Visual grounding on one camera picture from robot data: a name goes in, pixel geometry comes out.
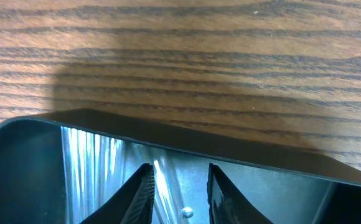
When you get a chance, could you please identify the black tray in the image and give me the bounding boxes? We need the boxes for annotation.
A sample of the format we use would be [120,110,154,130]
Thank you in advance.
[0,108,361,224]

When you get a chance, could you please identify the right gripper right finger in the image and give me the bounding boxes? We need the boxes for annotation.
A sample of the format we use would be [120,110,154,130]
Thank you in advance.
[206,162,274,224]

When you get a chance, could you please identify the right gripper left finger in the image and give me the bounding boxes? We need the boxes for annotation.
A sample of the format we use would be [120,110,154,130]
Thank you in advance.
[79,162,156,224]

